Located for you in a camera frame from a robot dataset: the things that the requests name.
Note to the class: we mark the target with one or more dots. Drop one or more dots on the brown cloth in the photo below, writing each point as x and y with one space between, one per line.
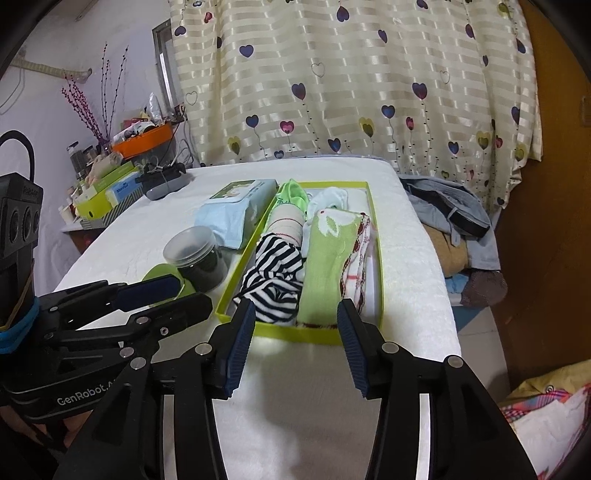
450 258

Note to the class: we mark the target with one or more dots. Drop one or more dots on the white red-striped bandage roll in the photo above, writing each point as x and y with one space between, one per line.
286 224

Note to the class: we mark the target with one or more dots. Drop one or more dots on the orange tray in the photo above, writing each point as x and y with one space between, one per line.
143 138

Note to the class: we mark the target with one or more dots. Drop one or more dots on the wooden side table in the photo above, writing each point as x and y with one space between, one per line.
74 235

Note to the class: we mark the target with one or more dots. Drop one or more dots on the beige patterned packet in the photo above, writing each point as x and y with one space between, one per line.
101 166

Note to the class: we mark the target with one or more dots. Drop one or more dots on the green flat carton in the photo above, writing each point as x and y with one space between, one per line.
113 177

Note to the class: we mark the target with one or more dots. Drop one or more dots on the light green cloth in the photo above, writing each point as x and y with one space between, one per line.
291 196

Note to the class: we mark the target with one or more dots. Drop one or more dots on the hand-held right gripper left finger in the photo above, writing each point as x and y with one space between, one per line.
240 346

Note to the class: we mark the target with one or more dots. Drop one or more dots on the green shallow box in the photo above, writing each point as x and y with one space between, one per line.
373 281

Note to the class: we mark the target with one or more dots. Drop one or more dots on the wet wipes pack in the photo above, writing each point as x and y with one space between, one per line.
235 210

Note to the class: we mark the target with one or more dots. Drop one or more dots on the black belt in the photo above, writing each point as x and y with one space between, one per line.
466 221

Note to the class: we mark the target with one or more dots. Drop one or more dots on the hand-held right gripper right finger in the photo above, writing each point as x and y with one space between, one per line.
353 350

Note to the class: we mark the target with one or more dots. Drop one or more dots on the pile of assorted packets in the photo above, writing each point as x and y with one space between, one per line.
138 124

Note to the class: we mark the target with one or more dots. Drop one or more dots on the clear jar with dark contents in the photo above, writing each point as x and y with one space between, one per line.
196 258

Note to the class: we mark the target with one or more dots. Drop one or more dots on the blue white tissue packet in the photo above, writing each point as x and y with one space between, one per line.
122 191

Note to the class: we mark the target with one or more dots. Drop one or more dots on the dark patterned cloth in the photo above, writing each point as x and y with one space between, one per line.
482 286

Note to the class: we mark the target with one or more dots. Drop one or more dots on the green rabbit towel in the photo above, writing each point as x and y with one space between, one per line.
330 267

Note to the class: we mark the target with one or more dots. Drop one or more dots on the window frame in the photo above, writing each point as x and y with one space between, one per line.
166 69

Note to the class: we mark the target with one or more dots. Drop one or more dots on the black grey headset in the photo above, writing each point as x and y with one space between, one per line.
166 182

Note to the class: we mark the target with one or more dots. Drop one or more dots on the grey white sock bundle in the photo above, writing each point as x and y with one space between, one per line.
328 201

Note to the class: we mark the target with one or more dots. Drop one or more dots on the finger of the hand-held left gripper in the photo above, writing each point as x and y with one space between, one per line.
147 288
184 309

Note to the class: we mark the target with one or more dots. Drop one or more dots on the black white striped cloth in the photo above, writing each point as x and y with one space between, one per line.
272 281

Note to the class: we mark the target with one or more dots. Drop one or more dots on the heart print curtain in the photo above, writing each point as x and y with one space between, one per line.
346 83

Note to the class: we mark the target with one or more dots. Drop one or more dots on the green jar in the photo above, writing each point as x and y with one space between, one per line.
157 272

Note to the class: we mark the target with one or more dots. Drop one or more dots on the lime green cardboard box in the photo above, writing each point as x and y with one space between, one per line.
92 207

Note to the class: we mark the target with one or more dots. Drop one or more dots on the grey striped storage box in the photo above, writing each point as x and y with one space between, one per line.
108 216

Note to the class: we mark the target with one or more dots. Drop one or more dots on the denim garment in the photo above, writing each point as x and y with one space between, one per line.
443 198

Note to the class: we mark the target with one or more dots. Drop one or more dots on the checkered colourful bedding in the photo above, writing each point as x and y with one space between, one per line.
545 415

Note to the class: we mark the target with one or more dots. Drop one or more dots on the dark lidded bottle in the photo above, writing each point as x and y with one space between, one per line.
74 154

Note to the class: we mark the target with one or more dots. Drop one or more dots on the pink decorative branches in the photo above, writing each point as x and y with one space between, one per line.
92 106

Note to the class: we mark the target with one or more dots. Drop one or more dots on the wooden wardrobe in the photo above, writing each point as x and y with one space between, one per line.
554 230

